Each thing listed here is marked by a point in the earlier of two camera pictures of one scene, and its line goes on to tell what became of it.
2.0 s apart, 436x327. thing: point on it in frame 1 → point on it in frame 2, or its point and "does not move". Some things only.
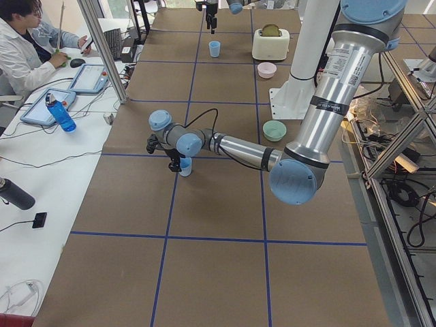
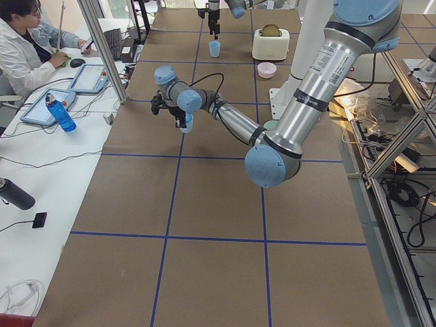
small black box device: x=39 y=220 does not move
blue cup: x=214 y=47 does not move
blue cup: x=185 y=165 → x=189 y=123
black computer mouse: x=77 y=63 does not move
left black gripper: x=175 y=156 → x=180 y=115
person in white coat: x=28 y=45 does not move
